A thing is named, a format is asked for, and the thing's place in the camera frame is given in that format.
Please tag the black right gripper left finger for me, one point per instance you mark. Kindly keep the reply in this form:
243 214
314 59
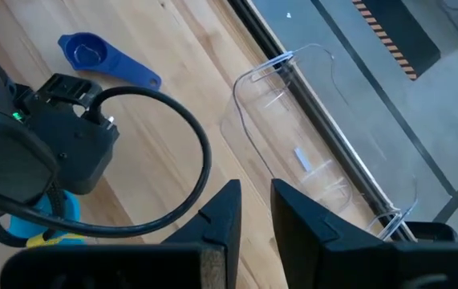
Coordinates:
196 241

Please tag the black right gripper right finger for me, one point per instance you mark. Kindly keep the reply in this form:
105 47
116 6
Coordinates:
313 249

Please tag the teal measuring cup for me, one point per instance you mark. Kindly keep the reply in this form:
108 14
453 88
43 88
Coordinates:
68 208

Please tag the small dark blue measuring cup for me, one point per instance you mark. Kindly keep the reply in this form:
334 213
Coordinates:
92 54

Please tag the clear plastic basket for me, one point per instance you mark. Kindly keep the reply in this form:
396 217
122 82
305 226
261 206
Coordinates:
293 132

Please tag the black floor mat striped edge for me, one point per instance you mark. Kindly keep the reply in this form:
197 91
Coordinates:
409 44

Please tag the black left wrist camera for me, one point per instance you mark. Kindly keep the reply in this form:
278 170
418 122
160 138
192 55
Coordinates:
80 148

